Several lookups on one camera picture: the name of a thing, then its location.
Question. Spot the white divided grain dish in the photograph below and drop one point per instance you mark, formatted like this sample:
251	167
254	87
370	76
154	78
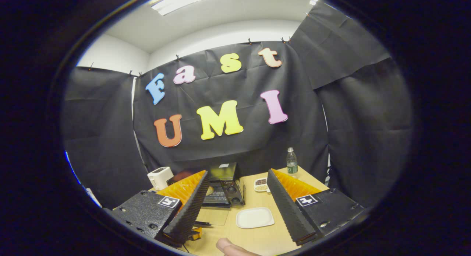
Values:
261	185

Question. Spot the clear plastic water bottle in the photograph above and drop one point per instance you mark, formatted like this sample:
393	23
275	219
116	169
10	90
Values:
292	164

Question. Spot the white square plate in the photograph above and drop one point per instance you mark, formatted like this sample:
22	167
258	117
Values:
255	217

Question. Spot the black backdrop cloth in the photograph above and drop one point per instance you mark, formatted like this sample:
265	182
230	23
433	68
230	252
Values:
228	86

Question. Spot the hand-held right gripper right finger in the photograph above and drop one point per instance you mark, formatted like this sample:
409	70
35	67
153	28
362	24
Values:
285	208

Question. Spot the white toaster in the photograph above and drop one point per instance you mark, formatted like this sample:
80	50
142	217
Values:
159	178

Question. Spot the black electric oven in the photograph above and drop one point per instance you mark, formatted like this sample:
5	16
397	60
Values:
230	186

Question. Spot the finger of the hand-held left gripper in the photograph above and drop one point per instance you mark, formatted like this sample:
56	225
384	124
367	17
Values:
196	234

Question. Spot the long ceiling light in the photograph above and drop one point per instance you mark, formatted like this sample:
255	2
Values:
191	0

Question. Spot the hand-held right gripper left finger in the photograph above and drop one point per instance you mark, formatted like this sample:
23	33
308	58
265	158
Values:
191	208

